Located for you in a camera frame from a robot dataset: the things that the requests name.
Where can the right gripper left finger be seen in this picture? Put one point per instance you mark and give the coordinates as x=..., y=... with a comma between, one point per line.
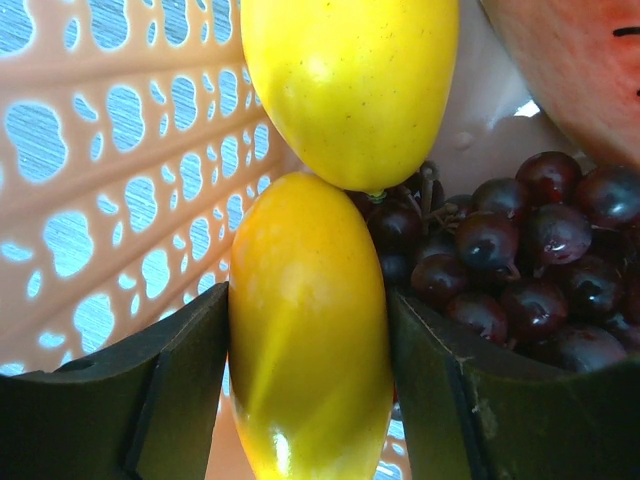
x=142, y=408

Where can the purple toy grape bunch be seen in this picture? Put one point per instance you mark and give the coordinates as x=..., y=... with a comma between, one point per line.
x=545, y=262

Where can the orange toy fruit slice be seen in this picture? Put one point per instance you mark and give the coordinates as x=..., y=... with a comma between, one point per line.
x=309, y=354

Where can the yellow toy lemon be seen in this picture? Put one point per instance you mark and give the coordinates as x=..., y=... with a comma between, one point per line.
x=357, y=89

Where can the toy watermelon slice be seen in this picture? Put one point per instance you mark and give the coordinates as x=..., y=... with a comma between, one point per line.
x=580, y=60

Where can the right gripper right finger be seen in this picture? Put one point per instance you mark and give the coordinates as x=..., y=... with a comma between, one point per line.
x=474, y=410

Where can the pink plastic basket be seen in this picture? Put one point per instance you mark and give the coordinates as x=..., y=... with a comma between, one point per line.
x=132, y=143

